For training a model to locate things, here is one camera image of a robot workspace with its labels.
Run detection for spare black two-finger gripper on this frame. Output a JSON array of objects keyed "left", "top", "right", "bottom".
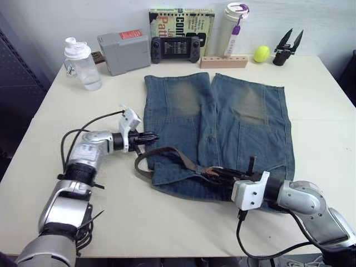
[{"left": 272, "top": 27, "right": 305, "bottom": 67}]

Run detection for yellow tennis ball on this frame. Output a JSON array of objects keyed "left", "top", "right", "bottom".
[{"left": 253, "top": 45, "right": 271, "bottom": 64}]

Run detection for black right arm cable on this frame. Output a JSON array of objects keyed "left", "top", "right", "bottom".
[{"left": 235, "top": 209, "right": 329, "bottom": 261}]

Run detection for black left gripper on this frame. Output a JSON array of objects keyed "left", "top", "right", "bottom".
[{"left": 128, "top": 130, "right": 160, "bottom": 155}]

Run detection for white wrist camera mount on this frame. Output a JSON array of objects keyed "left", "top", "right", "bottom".
[
  {"left": 231, "top": 170, "right": 270, "bottom": 211},
  {"left": 118, "top": 104, "right": 142, "bottom": 152}
]

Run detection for brown braided belt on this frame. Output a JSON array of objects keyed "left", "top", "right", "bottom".
[{"left": 134, "top": 146, "right": 225, "bottom": 185}]

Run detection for white tumbler with purple lid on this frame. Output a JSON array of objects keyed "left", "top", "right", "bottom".
[{"left": 221, "top": 2, "right": 250, "bottom": 58}]

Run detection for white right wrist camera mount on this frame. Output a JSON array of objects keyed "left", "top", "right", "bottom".
[{"left": 231, "top": 170, "right": 270, "bottom": 211}]

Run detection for blue denim shorts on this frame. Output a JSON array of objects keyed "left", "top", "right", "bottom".
[{"left": 143, "top": 72, "right": 296, "bottom": 214}]

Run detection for grey box with red label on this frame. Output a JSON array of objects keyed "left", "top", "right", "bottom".
[{"left": 97, "top": 28, "right": 152, "bottom": 77}]

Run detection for white tag on bottle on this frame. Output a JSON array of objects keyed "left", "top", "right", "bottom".
[{"left": 63, "top": 61, "right": 79, "bottom": 78}]

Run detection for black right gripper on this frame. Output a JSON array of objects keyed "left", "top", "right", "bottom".
[{"left": 206, "top": 156, "right": 264, "bottom": 185}]

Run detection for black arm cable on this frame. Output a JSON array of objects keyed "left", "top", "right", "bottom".
[
  {"left": 235, "top": 209, "right": 329, "bottom": 261},
  {"left": 57, "top": 110, "right": 125, "bottom": 179}
]

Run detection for clear shaker bottle white lid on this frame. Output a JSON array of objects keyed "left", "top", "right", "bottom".
[{"left": 63, "top": 37, "right": 103, "bottom": 92}]

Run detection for wooden block with holes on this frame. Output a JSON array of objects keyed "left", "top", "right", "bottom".
[{"left": 199, "top": 55, "right": 249, "bottom": 70}]

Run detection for dark perforated panel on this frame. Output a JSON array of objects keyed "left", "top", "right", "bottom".
[{"left": 0, "top": 26, "right": 52, "bottom": 183}]

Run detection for purple and white tumbler strap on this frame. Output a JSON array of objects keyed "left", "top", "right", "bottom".
[{"left": 225, "top": 14, "right": 246, "bottom": 57}]

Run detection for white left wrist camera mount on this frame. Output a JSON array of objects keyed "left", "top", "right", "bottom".
[{"left": 118, "top": 104, "right": 142, "bottom": 152}]

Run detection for green spiral-bound book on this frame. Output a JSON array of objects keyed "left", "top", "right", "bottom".
[{"left": 148, "top": 8, "right": 216, "bottom": 57}]

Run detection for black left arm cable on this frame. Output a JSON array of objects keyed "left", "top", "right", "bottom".
[{"left": 57, "top": 110, "right": 125, "bottom": 179}]

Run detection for black handheld game console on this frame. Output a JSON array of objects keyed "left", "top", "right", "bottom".
[{"left": 150, "top": 36, "right": 201, "bottom": 65}]

